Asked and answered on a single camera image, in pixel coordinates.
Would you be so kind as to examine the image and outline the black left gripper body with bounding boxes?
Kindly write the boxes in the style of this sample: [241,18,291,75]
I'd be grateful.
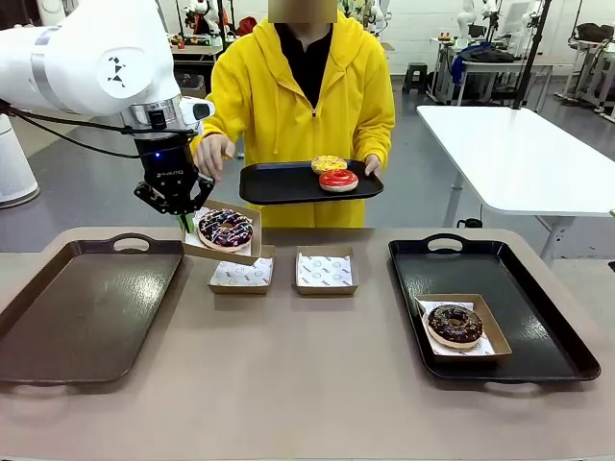
[135,132,199,212]

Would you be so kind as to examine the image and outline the chocolate donut white pink sprinkles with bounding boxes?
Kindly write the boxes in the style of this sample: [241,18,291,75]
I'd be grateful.
[197,208,255,253]

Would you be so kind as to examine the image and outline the brown cardboard tray box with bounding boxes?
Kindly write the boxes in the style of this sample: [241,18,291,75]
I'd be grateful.
[207,245,277,296]
[413,293,513,360]
[184,206,264,267]
[293,245,360,297]

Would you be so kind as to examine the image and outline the black serving tray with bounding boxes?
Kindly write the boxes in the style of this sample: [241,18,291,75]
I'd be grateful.
[238,160,384,206]

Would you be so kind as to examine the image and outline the yellow sprinkled donut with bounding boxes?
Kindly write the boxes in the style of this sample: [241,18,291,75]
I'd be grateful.
[310,155,348,176]

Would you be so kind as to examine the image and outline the red glazed donut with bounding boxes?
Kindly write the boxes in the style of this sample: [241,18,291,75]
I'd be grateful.
[318,168,360,194]

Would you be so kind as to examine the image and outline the chocolate donut colourful sprinkles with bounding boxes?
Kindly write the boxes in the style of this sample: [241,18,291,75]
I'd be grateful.
[426,303,484,350]

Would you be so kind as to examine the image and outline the person's right hand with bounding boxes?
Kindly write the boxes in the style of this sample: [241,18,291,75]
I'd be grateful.
[191,133,236,184]

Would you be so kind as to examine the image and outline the brown cardboard shipping box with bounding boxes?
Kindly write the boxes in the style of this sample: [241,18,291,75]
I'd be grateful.
[175,74,209,100]

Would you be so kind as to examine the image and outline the wooden top desk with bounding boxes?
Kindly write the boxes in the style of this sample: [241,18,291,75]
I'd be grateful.
[170,42,225,66]

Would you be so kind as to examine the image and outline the person in yellow hoodie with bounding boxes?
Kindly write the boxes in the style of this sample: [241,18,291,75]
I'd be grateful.
[189,0,396,230]

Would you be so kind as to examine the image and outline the person in orange top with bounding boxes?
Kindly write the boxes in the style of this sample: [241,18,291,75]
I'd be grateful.
[184,0,217,35]

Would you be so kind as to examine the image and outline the person in floral shirt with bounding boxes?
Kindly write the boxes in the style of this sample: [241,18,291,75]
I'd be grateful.
[335,0,381,35]

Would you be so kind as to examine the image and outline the dark green stool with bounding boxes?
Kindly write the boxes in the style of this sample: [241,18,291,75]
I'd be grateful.
[402,61,429,95]

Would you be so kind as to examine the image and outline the dark clothes pile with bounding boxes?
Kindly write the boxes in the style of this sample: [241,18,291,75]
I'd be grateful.
[454,40,518,64]

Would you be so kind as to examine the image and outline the large white table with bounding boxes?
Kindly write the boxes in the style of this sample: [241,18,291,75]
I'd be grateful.
[415,105,615,263]

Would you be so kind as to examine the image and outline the black stand pole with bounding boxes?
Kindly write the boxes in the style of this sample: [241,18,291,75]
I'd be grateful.
[511,0,554,110]

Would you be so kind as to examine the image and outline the grey desk with clothes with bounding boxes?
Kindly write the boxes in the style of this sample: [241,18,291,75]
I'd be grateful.
[431,36,576,114]

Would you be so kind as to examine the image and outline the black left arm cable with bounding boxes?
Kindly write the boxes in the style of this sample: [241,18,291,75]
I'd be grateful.
[0,98,145,159]

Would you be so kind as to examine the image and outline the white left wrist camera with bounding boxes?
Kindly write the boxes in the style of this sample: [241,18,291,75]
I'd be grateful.
[178,97,216,124]

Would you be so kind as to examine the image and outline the brown plastic tray with handles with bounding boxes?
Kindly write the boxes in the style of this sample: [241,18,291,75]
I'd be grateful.
[0,232,186,385]

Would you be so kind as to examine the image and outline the black cable on floor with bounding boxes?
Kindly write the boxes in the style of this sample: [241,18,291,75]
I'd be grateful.
[455,204,484,230]

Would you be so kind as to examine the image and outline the black plastic tray with handles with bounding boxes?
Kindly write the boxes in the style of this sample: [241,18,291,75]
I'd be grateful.
[387,233,602,385]

